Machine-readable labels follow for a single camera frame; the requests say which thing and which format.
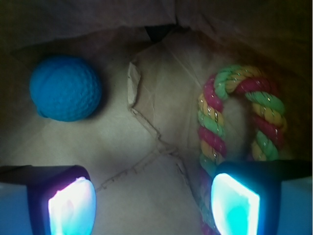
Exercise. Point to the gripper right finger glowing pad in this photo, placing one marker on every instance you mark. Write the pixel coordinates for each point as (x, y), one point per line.
(263, 198)

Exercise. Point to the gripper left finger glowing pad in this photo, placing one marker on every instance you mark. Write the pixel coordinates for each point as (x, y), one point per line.
(46, 200)

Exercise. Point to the brown paper bag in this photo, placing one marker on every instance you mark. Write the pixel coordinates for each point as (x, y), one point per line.
(141, 146)

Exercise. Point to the blue dimpled ball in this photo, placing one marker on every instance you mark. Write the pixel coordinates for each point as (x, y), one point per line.
(65, 88)

